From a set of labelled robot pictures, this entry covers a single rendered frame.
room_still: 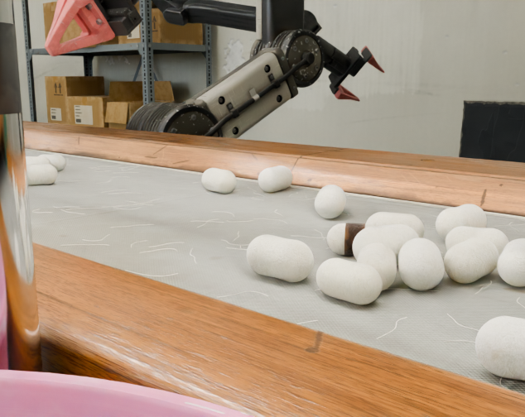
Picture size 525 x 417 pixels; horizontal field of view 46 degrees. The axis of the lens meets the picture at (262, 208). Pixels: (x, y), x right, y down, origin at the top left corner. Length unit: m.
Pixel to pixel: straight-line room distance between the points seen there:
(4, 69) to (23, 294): 0.06
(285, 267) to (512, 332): 0.12
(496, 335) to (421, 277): 0.08
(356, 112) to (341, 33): 0.35
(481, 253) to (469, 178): 0.20
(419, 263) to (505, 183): 0.22
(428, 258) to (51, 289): 0.16
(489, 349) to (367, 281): 0.07
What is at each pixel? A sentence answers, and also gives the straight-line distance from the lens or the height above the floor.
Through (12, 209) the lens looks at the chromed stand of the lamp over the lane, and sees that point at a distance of 0.17.
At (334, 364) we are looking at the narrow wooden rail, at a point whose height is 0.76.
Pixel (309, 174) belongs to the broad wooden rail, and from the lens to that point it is 0.57.
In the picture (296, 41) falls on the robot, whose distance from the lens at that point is 1.19.
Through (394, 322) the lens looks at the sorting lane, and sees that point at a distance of 0.26.
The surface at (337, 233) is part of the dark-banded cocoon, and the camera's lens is 0.34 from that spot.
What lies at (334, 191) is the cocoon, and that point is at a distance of 0.43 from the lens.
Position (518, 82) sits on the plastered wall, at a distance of 2.47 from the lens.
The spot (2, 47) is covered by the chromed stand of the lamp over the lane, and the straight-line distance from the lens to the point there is 0.17.
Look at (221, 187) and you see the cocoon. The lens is 0.52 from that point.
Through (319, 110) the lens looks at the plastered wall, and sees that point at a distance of 2.88.
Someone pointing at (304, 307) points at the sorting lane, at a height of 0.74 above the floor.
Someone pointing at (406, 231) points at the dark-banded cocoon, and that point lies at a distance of 0.33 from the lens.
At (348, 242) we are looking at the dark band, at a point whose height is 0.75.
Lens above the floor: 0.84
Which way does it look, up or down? 12 degrees down
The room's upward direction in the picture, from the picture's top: straight up
